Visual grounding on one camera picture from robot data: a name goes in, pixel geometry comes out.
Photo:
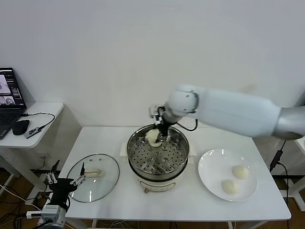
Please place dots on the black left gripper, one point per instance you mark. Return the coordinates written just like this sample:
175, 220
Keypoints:
60, 188

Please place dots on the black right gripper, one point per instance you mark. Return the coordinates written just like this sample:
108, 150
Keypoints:
164, 128

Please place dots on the round glass pot lid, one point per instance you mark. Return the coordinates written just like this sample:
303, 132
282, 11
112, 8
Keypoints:
104, 171

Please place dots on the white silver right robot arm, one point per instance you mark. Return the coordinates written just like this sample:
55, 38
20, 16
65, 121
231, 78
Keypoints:
226, 112

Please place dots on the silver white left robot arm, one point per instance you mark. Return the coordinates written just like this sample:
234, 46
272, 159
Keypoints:
53, 224

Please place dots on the stainless steel steamer basket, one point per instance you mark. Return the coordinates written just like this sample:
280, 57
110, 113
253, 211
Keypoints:
143, 155

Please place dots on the cream electric cooker pot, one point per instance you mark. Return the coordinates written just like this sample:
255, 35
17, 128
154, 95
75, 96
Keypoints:
155, 183

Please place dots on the small grey usb device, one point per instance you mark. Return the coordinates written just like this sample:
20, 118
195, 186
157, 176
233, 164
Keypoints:
32, 132

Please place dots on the black computer mouse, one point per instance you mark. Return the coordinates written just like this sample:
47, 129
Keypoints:
21, 127

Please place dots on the white side table beige panel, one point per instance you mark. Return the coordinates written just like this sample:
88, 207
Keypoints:
47, 109

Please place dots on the large white plate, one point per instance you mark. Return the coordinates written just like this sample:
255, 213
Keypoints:
214, 190

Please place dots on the black open laptop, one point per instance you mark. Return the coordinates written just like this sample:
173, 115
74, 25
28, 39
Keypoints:
9, 95

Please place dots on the white side table with label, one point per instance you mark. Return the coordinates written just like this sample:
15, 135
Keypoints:
300, 145

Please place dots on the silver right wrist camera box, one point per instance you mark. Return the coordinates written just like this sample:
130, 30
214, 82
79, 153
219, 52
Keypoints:
154, 110

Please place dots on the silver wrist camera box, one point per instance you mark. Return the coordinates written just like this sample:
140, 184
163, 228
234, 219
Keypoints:
51, 211
154, 110

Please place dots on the white wall socket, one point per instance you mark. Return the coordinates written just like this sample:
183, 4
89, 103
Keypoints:
45, 156

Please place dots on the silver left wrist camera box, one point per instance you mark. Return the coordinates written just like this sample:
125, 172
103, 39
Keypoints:
51, 211

